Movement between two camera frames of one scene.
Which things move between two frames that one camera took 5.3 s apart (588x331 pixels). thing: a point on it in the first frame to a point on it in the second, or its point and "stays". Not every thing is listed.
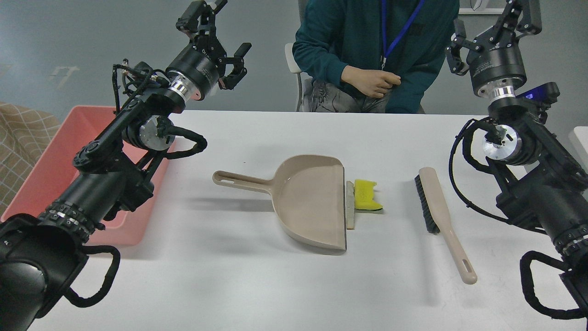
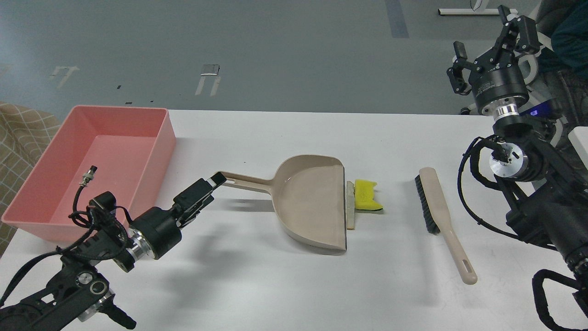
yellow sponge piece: (364, 193) stays
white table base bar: (481, 11) stays
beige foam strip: (350, 205) stays
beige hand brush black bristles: (435, 214) stays
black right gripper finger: (459, 40) to (460, 62)
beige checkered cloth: (24, 131) stays
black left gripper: (194, 71) to (157, 230)
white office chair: (295, 67) to (545, 48)
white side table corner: (578, 140) stays
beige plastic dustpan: (308, 193) stays
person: (384, 56) to (566, 22)
